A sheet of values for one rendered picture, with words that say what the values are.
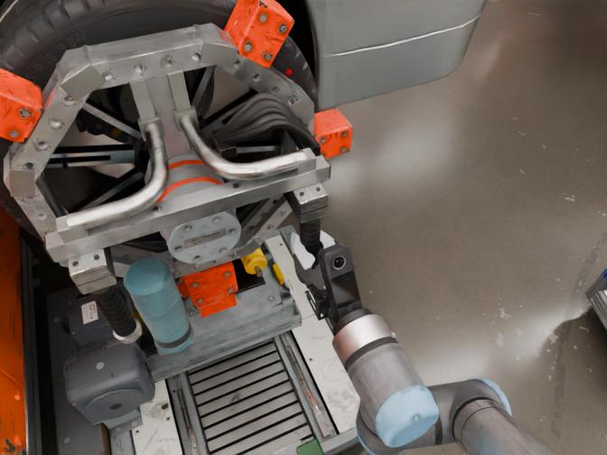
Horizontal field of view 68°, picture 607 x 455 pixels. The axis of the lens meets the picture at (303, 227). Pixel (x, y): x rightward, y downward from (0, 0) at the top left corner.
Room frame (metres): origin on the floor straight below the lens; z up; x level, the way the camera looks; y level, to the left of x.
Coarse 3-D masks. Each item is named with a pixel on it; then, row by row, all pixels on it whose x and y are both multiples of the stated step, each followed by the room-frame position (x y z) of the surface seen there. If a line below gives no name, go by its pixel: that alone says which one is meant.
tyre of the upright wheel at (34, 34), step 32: (32, 0) 0.75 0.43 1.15; (64, 0) 0.70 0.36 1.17; (96, 0) 0.69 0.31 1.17; (128, 0) 0.71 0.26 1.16; (160, 0) 0.72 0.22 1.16; (192, 0) 0.74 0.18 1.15; (224, 0) 0.77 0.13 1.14; (0, 32) 0.72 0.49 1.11; (32, 32) 0.66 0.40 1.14; (64, 32) 0.66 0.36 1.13; (96, 32) 0.68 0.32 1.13; (128, 32) 0.70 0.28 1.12; (0, 64) 0.63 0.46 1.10; (32, 64) 0.64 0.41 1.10; (288, 64) 0.81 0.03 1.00; (0, 160) 0.59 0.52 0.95; (0, 192) 0.58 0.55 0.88; (32, 224) 0.59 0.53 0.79
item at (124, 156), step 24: (192, 96) 0.75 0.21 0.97; (120, 120) 0.70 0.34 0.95; (216, 120) 0.77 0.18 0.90; (120, 144) 0.71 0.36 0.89; (144, 144) 0.75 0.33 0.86; (240, 144) 0.79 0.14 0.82; (264, 144) 0.81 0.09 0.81; (48, 168) 0.67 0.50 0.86; (72, 168) 0.79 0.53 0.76; (144, 168) 0.71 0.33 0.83; (72, 192) 0.70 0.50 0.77; (96, 192) 0.67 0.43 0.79; (120, 192) 0.81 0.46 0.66; (240, 216) 0.75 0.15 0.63; (144, 240) 0.66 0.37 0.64
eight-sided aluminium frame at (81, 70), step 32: (160, 32) 0.69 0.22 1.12; (192, 32) 0.70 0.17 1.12; (224, 32) 0.73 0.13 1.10; (64, 64) 0.61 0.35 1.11; (96, 64) 0.60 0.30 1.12; (128, 64) 0.62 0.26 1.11; (160, 64) 0.64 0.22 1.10; (192, 64) 0.65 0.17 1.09; (224, 64) 0.67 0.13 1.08; (256, 64) 0.70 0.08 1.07; (64, 96) 0.58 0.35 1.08; (288, 96) 0.72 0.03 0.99; (64, 128) 0.57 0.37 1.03; (32, 160) 0.54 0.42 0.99; (32, 192) 0.53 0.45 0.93; (256, 224) 0.73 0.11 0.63; (128, 256) 0.61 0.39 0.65; (160, 256) 0.64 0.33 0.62; (224, 256) 0.65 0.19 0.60
